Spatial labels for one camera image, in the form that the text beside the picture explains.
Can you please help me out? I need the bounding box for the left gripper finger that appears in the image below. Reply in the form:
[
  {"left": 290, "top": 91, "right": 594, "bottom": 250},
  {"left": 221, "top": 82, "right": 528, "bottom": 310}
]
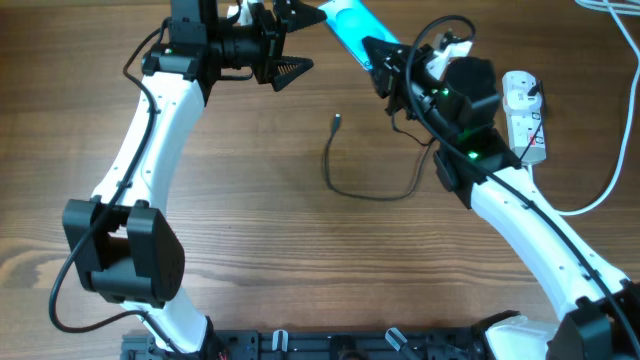
[
  {"left": 273, "top": 0, "right": 327, "bottom": 33},
  {"left": 270, "top": 56, "right": 314, "bottom": 92}
]

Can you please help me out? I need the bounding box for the blue screen Galaxy smartphone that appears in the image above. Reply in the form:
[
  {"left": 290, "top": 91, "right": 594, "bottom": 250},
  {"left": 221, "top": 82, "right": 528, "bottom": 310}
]
[{"left": 319, "top": 0, "right": 399, "bottom": 71}]

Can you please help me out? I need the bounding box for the black USB charging cable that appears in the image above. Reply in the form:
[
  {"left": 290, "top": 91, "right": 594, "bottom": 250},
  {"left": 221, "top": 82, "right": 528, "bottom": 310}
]
[{"left": 324, "top": 80, "right": 547, "bottom": 203}]

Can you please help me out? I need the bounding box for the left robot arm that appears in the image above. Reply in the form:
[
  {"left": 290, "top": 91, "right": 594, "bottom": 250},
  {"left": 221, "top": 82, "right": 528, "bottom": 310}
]
[{"left": 63, "top": 0, "right": 326, "bottom": 359}]

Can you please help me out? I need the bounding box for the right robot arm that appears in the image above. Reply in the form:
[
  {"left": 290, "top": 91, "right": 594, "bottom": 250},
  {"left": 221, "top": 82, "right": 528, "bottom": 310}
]
[{"left": 363, "top": 35, "right": 639, "bottom": 359}]

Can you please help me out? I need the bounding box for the white USB plug adapter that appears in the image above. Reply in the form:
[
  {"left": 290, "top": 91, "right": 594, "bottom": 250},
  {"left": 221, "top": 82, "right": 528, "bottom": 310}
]
[{"left": 503, "top": 84, "right": 542, "bottom": 115}]

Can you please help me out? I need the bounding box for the white power strip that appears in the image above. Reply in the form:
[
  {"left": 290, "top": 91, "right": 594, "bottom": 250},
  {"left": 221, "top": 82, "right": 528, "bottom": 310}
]
[{"left": 502, "top": 70, "right": 547, "bottom": 165}]

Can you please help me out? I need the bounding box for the black right camera cable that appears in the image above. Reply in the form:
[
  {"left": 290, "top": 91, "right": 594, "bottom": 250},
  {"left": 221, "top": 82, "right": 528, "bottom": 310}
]
[{"left": 404, "top": 14, "right": 640, "bottom": 346}]

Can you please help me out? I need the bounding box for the black camera cable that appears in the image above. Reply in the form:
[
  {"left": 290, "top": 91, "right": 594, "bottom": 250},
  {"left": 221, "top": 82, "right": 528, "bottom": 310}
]
[
  {"left": 404, "top": 14, "right": 640, "bottom": 346},
  {"left": 48, "top": 17, "right": 176, "bottom": 356}
]

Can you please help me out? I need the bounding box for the black left camera cable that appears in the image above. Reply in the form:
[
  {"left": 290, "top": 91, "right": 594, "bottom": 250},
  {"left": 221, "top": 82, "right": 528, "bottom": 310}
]
[{"left": 48, "top": 17, "right": 176, "bottom": 356}]

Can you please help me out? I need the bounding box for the white power strip cord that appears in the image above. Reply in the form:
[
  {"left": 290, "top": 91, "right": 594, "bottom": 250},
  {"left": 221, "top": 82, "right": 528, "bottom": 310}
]
[{"left": 526, "top": 0, "right": 640, "bottom": 217}]

